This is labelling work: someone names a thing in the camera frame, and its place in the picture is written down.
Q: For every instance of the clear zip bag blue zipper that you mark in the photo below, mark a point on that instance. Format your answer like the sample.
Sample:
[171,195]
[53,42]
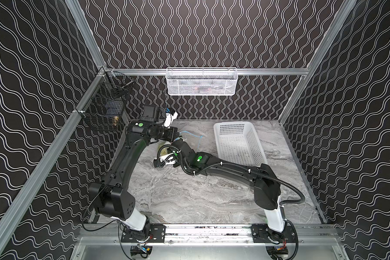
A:
[192,144]

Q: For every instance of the white plastic perforated basket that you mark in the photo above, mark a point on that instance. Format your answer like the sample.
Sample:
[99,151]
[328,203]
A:
[238,142]

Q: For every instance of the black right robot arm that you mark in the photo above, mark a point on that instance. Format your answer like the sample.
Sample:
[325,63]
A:
[266,186]

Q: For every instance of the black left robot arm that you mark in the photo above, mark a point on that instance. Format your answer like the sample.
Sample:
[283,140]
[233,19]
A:
[110,197]

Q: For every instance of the aluminium back horizontal bar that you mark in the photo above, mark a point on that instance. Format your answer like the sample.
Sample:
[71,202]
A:
[240,71]

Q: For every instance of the aluminium left side bar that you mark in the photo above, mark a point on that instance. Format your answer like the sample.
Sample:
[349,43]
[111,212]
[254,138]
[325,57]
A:
[34,106]

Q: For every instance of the white mesh wall basket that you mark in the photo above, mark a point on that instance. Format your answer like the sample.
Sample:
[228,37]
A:
[204,84]

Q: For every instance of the aluminium frame corner post left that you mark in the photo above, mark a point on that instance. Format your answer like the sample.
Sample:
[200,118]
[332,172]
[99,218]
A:
[86,32]

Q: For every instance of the aluminium frame corner post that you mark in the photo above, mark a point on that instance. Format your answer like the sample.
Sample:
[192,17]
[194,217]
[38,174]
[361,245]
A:
[327,40]
[86,32]

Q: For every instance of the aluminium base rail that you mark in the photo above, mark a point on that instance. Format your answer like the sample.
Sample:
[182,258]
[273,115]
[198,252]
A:
[240,235]

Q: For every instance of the aluminium frame corner post right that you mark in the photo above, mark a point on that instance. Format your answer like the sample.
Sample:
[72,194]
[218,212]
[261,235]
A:
[327,40]

